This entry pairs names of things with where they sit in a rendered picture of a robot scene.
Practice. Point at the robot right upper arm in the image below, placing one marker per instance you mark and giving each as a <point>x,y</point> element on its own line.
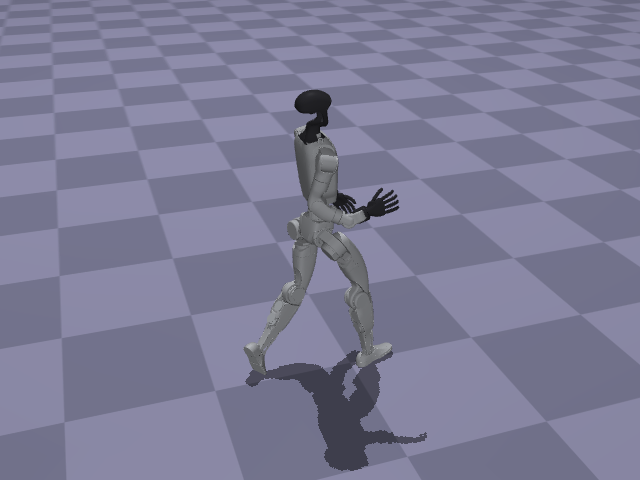
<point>326,161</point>

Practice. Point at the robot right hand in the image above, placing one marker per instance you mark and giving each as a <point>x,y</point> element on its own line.
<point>376,207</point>

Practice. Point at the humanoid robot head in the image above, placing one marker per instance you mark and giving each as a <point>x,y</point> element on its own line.
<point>313,101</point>

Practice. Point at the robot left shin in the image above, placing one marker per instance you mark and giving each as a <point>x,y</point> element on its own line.
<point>281,314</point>

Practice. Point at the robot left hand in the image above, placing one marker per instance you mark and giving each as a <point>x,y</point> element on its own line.
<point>342,200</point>

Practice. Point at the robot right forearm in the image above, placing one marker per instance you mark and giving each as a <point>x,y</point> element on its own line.
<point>337,216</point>

